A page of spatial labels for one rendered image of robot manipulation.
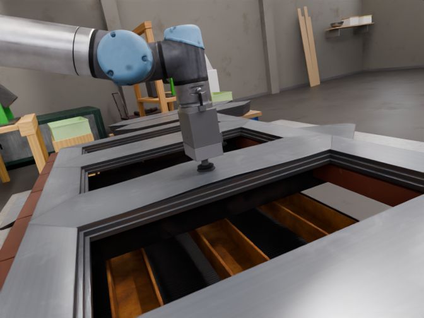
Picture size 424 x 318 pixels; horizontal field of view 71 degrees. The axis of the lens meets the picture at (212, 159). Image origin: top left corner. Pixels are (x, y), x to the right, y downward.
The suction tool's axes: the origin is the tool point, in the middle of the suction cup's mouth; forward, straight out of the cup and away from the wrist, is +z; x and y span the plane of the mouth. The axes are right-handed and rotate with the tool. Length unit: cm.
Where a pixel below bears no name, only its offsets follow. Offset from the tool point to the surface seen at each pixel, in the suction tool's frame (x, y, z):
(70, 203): 29.7, 3.8, -0.5
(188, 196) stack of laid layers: 7.5, -9.1, 0.1
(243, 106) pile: -54, 84, 0
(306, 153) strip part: -22.8, -6.8, -0.7
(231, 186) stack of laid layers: -1.7, -9.7, 0.6
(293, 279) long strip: 5.2, -39.8, -0.6
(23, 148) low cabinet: 143, 493, 55
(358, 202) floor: -134, 84, 83
